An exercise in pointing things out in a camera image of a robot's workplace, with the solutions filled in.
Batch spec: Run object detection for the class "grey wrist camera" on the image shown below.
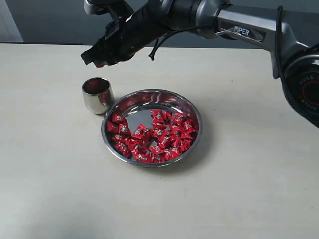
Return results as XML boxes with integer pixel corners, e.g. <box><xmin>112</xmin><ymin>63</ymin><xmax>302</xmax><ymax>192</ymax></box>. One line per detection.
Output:
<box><xmin>83</xmin><ymin>0</ymin><xmax>134</xmax><ymax>17</ymax></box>

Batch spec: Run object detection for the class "black cable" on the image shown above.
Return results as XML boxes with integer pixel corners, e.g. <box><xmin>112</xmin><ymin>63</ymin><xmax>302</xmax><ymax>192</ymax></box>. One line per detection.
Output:
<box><xmin>148</xmin><ymin>24</ymin><xmax>215</xmax><ymax>61</ymax></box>

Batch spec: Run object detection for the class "stainless steel cup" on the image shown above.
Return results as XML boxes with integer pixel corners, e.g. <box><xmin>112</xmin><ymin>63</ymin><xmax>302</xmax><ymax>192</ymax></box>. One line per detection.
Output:
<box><xmin>82</xmin><ymin>77</ymin><xmax>114</xmax><ymax>115</ymax></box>

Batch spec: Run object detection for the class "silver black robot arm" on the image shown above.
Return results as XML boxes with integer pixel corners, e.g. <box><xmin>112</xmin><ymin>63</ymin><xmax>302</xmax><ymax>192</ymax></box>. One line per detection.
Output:
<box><xmin>81</xmin><ymin>0</ymin><xmax>319</xmax><ymax>126</ymax></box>

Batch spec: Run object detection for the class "round stainless steel plate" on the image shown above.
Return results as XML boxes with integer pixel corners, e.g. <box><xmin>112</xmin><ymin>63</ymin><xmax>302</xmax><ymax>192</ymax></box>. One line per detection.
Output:
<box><xmin>101</xmin><ymin>89</ymin><xmax>203</xmax><ymax>168</ymax></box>

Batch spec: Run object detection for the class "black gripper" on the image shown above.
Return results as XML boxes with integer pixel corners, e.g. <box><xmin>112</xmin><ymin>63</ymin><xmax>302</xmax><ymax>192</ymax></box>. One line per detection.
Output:
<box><xmin>81</xmin><ymin>5</ymin><xmax>169</xmax><ymax>66</ymax></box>

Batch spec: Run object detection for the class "red wrapped candy bottom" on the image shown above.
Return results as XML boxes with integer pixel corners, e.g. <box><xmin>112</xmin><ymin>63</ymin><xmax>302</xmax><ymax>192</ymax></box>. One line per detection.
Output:
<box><xmin>133</xmin><ymin>151</ymin><xmax>151</xmax><ymax>164</ymax></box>

